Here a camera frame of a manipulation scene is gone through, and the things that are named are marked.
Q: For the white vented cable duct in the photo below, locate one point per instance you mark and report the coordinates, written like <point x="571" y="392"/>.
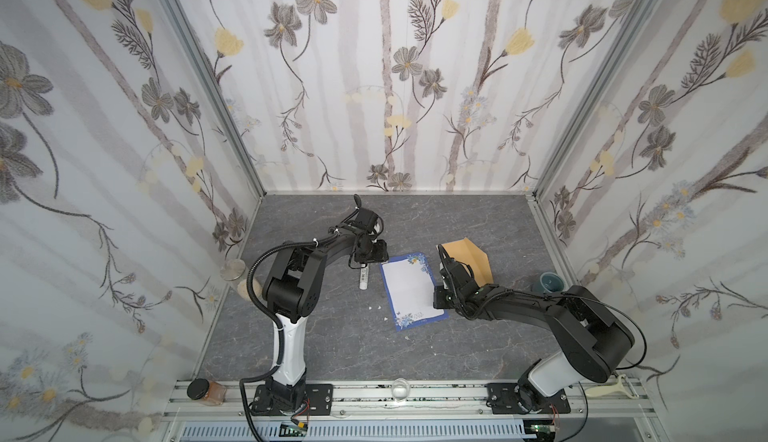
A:
<point x="362" y="430"/>

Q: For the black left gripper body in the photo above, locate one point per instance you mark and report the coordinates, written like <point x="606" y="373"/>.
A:
<point x="370" y="250"/>

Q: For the white glue stick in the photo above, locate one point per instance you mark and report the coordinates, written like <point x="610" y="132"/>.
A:
<point x="363" y="278"/>

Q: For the cream plastic peeler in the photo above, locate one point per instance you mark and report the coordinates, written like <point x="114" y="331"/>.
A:
<point x="620" y="386"/>

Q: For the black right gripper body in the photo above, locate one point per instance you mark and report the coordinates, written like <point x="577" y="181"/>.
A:
<point x="450" y="286"/>

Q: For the clear glass dome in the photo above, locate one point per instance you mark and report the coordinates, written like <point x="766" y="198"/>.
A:
<point x="400" y="389"/>

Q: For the aluminium corner frame post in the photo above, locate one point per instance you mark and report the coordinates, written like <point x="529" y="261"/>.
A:
<point x="629" y="32"/>
<point x="204" y="73"/>

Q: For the aluminium corner frame post left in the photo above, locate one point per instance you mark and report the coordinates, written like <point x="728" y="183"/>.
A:
<point x="204" y="73"/>

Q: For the beige round ball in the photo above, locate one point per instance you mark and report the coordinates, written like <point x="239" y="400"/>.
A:
<point x="243" y="285"/>

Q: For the clear glass jar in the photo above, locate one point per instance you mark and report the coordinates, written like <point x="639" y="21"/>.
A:
<point x="234" y="271"/>

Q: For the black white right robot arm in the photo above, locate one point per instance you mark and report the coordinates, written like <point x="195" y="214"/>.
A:
<point x="592" y="340"/>

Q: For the teal ceramic cup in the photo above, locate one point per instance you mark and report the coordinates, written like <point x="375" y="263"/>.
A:
<point x="548" y="283"/>

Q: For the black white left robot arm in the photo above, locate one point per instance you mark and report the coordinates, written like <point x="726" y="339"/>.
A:
<point x="285" y="284"/>

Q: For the tan paper envelope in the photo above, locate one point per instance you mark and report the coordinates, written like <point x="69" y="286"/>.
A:
<point x="467" y="252"/>

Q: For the brown jar black lid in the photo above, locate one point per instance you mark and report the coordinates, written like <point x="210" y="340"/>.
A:
<point x="206" y="392"/>

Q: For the blue bordered floral letter paper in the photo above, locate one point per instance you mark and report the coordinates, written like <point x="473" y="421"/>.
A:
<point x="410" y="286"/>

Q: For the aluminium corner frame post right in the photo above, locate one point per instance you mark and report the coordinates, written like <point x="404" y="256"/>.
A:
<point x="629" y="32"/>

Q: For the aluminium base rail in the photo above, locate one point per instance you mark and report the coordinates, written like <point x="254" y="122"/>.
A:
<point x="441" y="400"/>

